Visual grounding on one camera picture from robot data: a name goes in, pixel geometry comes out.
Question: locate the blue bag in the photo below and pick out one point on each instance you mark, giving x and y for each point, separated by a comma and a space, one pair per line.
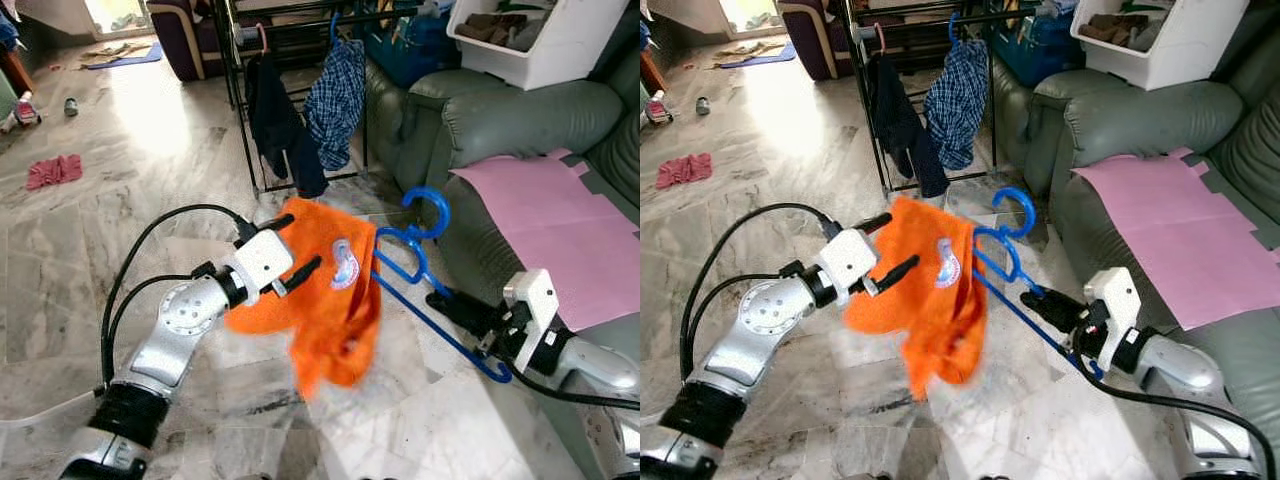
1040, 55
420, 55

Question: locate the pink plastic hanger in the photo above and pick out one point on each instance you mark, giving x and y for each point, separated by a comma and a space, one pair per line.
880, 35
262, 35

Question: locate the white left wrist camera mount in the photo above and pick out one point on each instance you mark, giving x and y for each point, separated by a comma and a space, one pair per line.
848, 258
265, 260

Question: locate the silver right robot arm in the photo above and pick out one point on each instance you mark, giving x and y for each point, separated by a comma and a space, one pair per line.
1180, 370
600, 365

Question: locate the blue plaid shirt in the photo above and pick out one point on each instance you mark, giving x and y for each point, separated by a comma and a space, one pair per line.
335, 100
958, 100

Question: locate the grey garment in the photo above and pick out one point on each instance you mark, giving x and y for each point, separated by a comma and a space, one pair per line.
535, 35
1155, 35

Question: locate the brown garment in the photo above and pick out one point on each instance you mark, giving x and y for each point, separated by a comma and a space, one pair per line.
1115, 25
495, 25

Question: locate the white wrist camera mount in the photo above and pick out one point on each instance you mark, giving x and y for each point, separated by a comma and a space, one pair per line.
848, 258
1118, 295
265, 260
535, 300

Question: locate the black metal drying rack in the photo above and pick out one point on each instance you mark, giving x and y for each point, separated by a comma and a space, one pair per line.
915, 30
295, 30

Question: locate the grey green leather sofa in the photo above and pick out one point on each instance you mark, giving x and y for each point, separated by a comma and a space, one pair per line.
520, 120
1140, 120

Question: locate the blue door mat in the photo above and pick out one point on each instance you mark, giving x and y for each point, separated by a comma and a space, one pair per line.
765, 56
130, 58

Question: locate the orange shirt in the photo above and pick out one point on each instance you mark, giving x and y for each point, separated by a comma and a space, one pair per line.
320, 330
930, 330

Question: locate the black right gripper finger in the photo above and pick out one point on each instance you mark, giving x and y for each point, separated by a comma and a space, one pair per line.
452, 298
1040, 300
458, 315
1050, 318

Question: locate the white plastic storage box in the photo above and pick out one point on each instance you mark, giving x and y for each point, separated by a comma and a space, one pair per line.
560, 60
1190, 60

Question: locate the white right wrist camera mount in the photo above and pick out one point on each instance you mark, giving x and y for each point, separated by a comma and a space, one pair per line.
1118, 295
535, 300

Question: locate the dark navy hanging garment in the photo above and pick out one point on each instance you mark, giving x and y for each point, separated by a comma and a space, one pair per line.
900, 130
280, 130

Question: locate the red crumpled floor cloth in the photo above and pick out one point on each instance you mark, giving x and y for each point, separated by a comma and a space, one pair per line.
683, 171
55, 172

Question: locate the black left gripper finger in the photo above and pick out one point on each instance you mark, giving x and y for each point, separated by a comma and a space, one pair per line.
275, 222
302, 272
898, 270
870, 222

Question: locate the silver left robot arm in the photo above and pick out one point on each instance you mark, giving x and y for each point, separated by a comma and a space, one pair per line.
765, 315
180, 315

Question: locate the pink sheet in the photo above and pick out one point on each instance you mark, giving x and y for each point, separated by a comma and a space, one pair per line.
1180, 230
560, 230

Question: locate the blue hanging garment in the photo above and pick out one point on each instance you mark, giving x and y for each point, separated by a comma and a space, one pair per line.
8, 30

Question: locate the dark purple armchair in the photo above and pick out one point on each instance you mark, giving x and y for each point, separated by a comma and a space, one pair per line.
190, 50
815, 50

